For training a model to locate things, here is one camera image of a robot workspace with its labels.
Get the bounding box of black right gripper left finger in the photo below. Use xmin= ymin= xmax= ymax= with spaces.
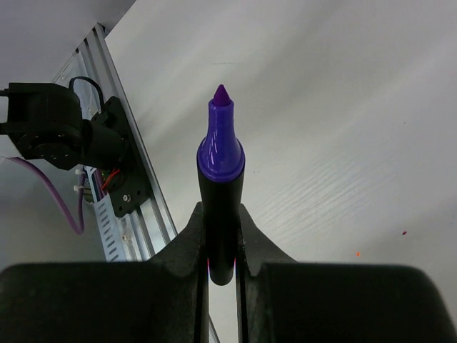
xmin=1 ymin=204 xmax=209 ymax=342

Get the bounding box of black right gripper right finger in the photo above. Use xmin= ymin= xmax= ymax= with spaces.
xmin=236 ymin=207 xmax=456 ymax=342

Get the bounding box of black purple highlighter pen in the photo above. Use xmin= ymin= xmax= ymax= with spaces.
xmin=196 ymin=84 xmax=246 ymax=286

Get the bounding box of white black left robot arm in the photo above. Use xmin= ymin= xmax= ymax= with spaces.
xmin=1 ymin=76 xmax=129 ymax=170

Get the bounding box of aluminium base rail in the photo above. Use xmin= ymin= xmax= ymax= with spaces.
xmin=55 ymin=24 xmax=177 ymax=262

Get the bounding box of white slotted cable duct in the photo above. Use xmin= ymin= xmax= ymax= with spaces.
xmin=94 ymin=195 xmax=126 ymax=262

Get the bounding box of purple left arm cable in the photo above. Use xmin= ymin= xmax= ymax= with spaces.
xmin=6 ymin=156 xmax=86 ymax=236

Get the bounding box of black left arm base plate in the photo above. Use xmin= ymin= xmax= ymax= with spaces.
xmin=87 ymin=96 xmax=151 ymax=218

